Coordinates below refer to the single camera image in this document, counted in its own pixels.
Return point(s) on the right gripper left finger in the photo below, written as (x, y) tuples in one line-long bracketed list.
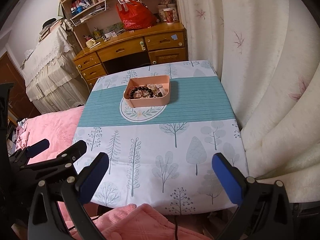
[(45, 220)]

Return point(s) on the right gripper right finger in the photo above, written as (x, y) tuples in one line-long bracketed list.
[(263, 209)]

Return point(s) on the brown wooden door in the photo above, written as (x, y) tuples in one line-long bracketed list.
[(19, 103)]

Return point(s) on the pink blanket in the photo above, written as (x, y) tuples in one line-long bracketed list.
[(129, 221)]

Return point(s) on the white lace furniture cover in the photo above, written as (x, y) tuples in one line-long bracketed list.
[(52, 80)]

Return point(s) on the patterned teal white tablecloth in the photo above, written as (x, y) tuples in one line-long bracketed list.
[(162, 155)]

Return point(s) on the pink plastic tray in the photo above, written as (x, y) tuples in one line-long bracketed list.
[(136, 93)]

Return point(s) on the cream floral curtain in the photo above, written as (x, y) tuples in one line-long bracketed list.
[(266, 53)]

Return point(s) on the wooden shelf hutch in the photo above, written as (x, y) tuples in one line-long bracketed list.
[(110, 2)]

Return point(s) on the wooden desk with drawers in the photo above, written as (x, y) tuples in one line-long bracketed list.
[(162, 43)]

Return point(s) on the red plastic bag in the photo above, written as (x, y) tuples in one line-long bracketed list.
[(135, 15)]

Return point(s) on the red patterned cup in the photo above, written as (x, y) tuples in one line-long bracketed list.
[(169, 15)]

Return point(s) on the silver chain jewelry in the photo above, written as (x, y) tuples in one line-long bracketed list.
[(156, 90)]

